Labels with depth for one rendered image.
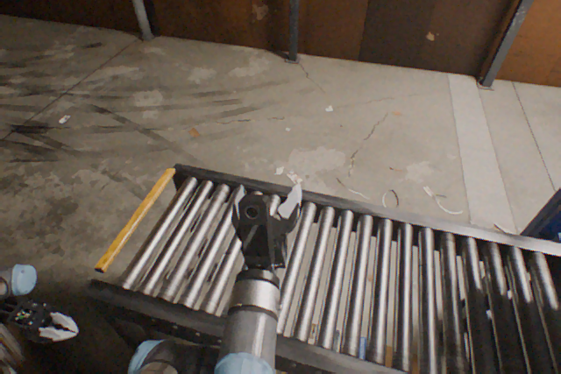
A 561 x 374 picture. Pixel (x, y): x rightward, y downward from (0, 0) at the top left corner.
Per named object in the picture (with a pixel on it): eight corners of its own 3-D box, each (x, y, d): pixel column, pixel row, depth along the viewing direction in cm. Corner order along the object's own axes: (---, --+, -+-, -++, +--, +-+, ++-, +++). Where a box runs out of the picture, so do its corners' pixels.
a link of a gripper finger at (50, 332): (60, 339, 85) (29, 328, 87) (70, 347, 89) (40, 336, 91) (68, 326, 87) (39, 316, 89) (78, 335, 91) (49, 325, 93)
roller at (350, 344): (336, 363, 87) (338, 356, 84) (357, 219, 120) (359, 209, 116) (356, 368, 86) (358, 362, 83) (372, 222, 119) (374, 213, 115)
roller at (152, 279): (145, 305, 99) (130, 296, 98) (211, 188, 132) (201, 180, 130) (151, 302, 96) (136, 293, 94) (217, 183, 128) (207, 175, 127)
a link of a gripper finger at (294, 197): (300, 199, 69) (276, 233, 64) (297, 179, 65) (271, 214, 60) (314, 204, 68) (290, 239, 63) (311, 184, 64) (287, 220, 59)
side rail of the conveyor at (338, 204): (176, 192, 138) (169, 171, 130) (182, 182, 142) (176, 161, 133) (546, 277, 112) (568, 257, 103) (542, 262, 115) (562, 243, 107)
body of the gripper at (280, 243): (251, 240, 66) (239, 301, 57) (241, 212, 60) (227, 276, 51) (289, 240, 65) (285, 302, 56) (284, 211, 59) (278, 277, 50)
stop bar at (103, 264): (95, 271, 100) (92, 267, 99) (168, 170, 130) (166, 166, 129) (104, 273, 100) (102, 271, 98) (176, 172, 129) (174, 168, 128)
